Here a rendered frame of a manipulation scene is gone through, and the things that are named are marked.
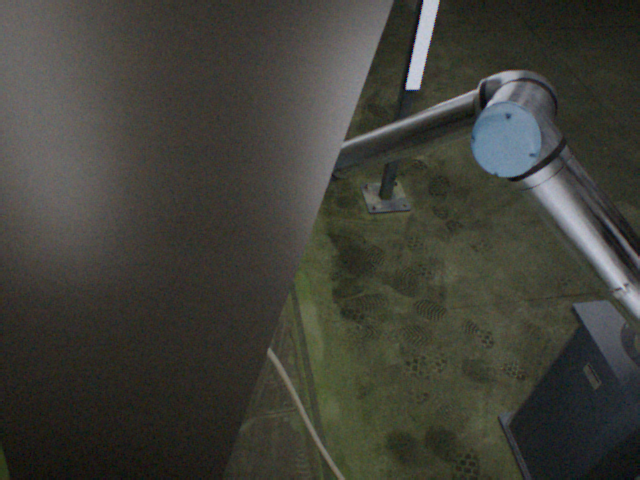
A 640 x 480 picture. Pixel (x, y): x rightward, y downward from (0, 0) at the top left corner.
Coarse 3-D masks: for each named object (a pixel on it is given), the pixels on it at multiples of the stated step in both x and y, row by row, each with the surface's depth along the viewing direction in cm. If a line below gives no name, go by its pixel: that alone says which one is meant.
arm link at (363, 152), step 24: (504, 72) 106; (528, 72) 100; (480, 96) 107; (408, 120) 121; (432, 120) 116; (456, 120) 112; (360, 144) 131; (384, 144) 125; (408, 144) 122; (432, 144) 119; (336, 168) 137; (360, 168) 134
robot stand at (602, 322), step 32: (576, 320) 139; (608, 320) 137; (576, 352) 142; (608, 352) 131; (544, 384) 158; (576, 384) 144; (608, 384) 131; (512, 416) 184; (544, 416) 160; (576, 416) 145; (608, 416) 133; (512, 448) 178; (544, 448) 162; (576, 448) 146; (608, 448) 138
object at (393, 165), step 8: (416, 8) 194; (416, 16) 194; (408, 48) 204; (408, 56) 205; (400, 88) 217; (400, 96) 218; (408, 96) 216; (400, 104) 219; (408, 104) 219; (400, 112) 221; (408, 112) 222; (384, 168) 246; (392, 168) 242; (384, 176) 248; (392, 176) 246; (384, 184) 249; (392, 184) 250; (384, 192) 252; (392, 192) 254
